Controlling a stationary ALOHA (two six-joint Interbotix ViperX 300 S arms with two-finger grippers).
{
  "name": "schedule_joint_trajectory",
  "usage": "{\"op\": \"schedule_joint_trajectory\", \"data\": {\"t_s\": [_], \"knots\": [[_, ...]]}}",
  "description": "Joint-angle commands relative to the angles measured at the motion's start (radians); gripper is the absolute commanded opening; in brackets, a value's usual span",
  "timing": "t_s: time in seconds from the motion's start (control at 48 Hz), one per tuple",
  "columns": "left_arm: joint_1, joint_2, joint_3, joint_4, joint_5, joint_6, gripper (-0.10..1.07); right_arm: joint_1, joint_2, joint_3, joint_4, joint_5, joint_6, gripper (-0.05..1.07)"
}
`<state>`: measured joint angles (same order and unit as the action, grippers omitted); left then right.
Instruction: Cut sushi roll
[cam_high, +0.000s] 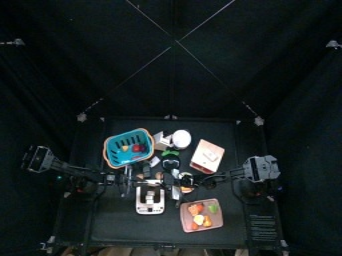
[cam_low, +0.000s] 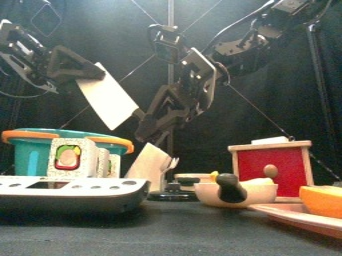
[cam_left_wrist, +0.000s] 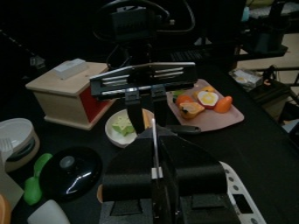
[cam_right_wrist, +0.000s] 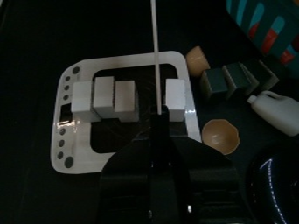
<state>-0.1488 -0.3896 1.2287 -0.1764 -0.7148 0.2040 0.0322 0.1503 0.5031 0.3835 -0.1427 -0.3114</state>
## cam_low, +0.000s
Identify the small white block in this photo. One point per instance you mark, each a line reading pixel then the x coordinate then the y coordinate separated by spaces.
pixel 269 140

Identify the black toy pestle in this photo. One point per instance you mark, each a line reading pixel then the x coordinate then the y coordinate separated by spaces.
pixel 230 190

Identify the white toy cutting board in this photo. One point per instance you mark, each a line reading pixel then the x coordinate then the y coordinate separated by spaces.
pixel 71 193

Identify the teal basket with orange rim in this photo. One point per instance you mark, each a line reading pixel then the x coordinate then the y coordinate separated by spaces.
pixel 27 156

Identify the red wooden drawer box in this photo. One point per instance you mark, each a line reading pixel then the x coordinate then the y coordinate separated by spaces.
pixel 285 163

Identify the thin white toy sushi piece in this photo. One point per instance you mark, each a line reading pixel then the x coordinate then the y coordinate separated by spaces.
pixel 115 165
pixel 103 163

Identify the pink toy tray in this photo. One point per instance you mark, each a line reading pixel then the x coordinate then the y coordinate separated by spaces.
pixel 307 218

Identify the black frame post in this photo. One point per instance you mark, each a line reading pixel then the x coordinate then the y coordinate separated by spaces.
pixel 320 100

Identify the silver vertical frame pole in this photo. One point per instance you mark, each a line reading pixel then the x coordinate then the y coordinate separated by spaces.
pixel 171 10

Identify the white toy bowl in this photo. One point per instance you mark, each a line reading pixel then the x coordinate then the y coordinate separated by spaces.
pixel 262 193

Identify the orange toy fruit piece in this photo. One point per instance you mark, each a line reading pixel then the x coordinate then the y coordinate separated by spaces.
pixel 322 200

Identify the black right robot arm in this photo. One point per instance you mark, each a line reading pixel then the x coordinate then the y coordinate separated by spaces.
pixel 254 40

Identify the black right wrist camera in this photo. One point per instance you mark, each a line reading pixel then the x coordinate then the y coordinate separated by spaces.
pixel 167 43

